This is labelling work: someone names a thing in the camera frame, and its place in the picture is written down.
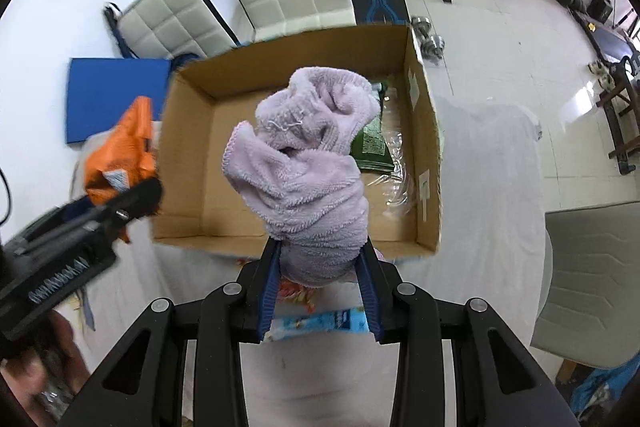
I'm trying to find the light blue packet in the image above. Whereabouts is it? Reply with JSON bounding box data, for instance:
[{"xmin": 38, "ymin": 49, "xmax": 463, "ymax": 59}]
[{"xmin": 272, "ymin": 307, "xmax": 373, "ymax": 341}]

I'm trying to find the black wooden stand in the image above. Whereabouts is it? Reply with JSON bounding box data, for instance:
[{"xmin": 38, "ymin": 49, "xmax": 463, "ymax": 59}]
[{"xmin": 597, "ymin": 57, "xmax": 640, "ymax": 175}]

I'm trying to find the chrome dumbbell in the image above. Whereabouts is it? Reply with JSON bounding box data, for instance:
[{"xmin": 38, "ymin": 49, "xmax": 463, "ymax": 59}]
[{"xmin": 411, "ymin": 18, "xmax": 447, "ymax": 62}]

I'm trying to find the white padded chair left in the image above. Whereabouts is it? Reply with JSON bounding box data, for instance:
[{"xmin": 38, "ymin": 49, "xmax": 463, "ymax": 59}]
[{"xmin": 104, "ymin": 0, "xmax": 242, "ymax": 60}]

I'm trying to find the blue patterned bag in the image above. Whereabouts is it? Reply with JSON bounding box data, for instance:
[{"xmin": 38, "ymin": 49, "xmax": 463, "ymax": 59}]
[{"xmin": 570, "ymin": 364, "xmax": 630, "ymax": 423}]

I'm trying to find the clear plastic bag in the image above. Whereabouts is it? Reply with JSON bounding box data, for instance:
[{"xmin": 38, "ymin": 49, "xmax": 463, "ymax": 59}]
[{"xmin": 360, "ymin": 82, "xmax": 426, "ymax": 214}]

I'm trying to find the cardboard box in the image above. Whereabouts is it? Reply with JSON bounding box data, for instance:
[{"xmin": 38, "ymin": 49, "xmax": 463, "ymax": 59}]
[{"xmin": 150, "ymin": 23, "xmax": 443, "ymax": 260}]

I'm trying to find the orange plastic bag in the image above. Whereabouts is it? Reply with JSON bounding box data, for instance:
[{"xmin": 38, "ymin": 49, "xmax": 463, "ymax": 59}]
[{"xmin": 82, "ymin": 96, "xmax": 161, "ymax": 244}]

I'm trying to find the treadmill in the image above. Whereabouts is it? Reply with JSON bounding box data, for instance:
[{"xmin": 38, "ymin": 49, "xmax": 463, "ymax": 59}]
[{"xmin": 570, "ymin": 0, "xmax": 640, "ymax": 75}]

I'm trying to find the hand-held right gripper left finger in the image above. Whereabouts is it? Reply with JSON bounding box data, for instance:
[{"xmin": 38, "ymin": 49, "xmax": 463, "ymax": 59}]
[{"xmin": 59, "ymin": 238, "xmax": 282, "ymax": 427}]

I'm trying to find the green packet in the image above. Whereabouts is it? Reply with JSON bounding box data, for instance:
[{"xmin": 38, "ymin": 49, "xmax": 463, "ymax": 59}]
[{"xmin": 350, "ymin": 79, "xmax": 396, "ymax": 171}]

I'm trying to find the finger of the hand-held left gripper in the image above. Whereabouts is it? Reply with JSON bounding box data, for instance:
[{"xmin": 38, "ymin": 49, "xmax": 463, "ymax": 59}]
[{"xmin": 65, "ymin": 178, "xmax": 164, "ymax": 235}]

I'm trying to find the grey chair seat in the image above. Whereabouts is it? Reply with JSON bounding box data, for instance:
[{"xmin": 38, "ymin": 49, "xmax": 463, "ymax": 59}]
[{"xmin": 530, "ymin": 201, "xmax": 640, "ymax": 370}]

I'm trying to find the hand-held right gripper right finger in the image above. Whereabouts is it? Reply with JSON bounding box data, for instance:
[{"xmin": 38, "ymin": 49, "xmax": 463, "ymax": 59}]
[{"xmin": 354, "ymin": 243, "xmax": 581, "ymax": 427}]

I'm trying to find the floral cloth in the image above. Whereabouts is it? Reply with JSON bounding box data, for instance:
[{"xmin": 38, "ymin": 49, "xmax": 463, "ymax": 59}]
[{"xmin": 279, "ymin": 278, "xmax": 322, "ymax": 314}]

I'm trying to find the lilac fluffy towel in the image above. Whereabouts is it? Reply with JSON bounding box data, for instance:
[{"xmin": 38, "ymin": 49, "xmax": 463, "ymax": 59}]
[{"xmin": 222, "ymin": 67, "xmax": 383, "ymax": 289}]

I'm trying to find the person's left hand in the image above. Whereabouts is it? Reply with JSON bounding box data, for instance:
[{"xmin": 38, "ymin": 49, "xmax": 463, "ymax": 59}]
[{"xmin": 0, "ymin": 307, "xmax": 92, "ymax": 427}]

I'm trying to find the blue foam mat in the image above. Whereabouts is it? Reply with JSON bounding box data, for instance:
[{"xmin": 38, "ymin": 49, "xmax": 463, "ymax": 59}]
[{"xmin": 65, "ymin": 58, "xmax": 173, "ymax": 146}]

